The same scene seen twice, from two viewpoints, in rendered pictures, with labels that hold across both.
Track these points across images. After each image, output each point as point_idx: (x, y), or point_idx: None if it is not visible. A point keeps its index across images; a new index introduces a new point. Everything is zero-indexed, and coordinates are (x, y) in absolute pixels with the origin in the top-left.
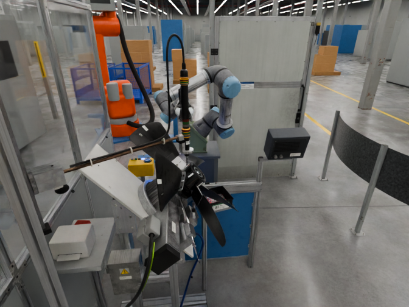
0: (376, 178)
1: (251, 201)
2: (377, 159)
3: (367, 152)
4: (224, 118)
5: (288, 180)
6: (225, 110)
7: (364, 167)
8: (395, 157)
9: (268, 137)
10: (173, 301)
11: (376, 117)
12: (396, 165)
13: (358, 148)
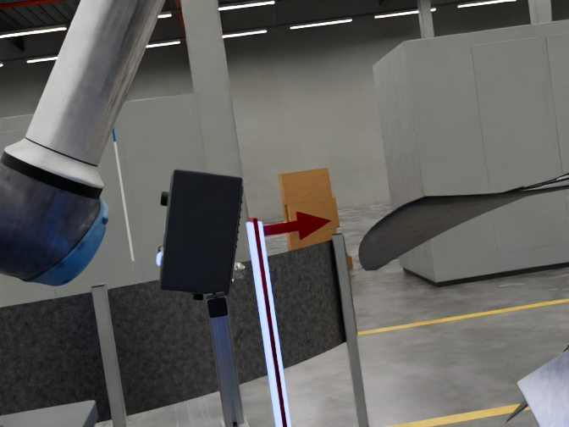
0: (121, 386)
1: None
2: (102, 332)
3: (51, 341)
4: (117, 113)
5: None
6: (142, 50)
7: (62, 390)
8: (135, 301)
9: (192, 205)
10: None
11: None
12: (147, 320)
13: (6, 355)
